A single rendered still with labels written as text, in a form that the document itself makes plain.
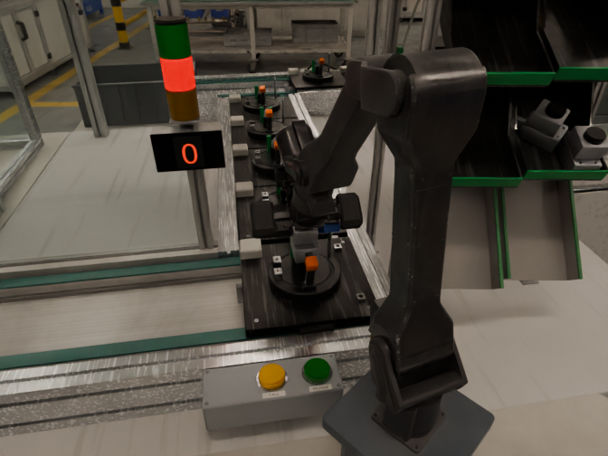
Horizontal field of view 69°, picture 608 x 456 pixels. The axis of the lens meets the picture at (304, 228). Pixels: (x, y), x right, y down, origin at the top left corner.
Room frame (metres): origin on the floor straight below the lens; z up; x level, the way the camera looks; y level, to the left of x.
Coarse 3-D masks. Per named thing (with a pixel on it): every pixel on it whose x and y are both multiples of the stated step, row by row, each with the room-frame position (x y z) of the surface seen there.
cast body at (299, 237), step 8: (296, 232) 0.64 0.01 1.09; (304, 232) 0.64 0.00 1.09; (312, 232) 0.64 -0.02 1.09; (296, 240) 0.64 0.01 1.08; (304, 240) 0.64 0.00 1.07; (312, 240) 0.64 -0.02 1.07; (296, 248) 0.63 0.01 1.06; (304, 248) 0.63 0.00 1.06; (312, 248) 0.63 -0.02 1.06; (296, 256) 0.62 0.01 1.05; (304, 256) 0.63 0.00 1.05
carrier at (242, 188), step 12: (240, 192) 0.97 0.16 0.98; (252, 192) 0.97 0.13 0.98; (264, 192) 0.93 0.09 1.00; (276, 192) 0.96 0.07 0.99; (240, 204) 0.93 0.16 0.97; (240, 216) 0.88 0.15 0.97; (240, 228) 0.83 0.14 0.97; (264, 240) 0.78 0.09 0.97; (276, 240) 0.79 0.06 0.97; (288, 240) 0.79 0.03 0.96
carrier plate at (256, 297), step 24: (336, 240) 0.78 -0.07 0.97; (264, 264) 0.70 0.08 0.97; (360, 264) 0.70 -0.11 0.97; (264, 288) 0.63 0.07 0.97; (360, 288) 0.63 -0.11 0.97; (264, 312) 0.56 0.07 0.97; (288, 312) 0.56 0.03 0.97; (312, 312) 0.56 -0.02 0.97; (336, 312) 0.56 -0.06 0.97; (360, 312) 0.56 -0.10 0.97
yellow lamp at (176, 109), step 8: (168, 96) 0.73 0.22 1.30; (176, 96) 0.72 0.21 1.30; (184, 96) 0.72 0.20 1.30; (192, 96) 0.73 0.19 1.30; (168, 104) 0.73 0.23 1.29; (176, 104) 0.72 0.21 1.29; (184, 104) 0.72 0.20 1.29; (192, 104) 0.73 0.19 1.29; (176, 112) 0.72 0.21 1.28; (184, 112) 0.72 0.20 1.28; (192, 112) 0.73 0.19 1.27; (176, 120) 0.72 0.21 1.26; (184, 120) 0.72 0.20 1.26
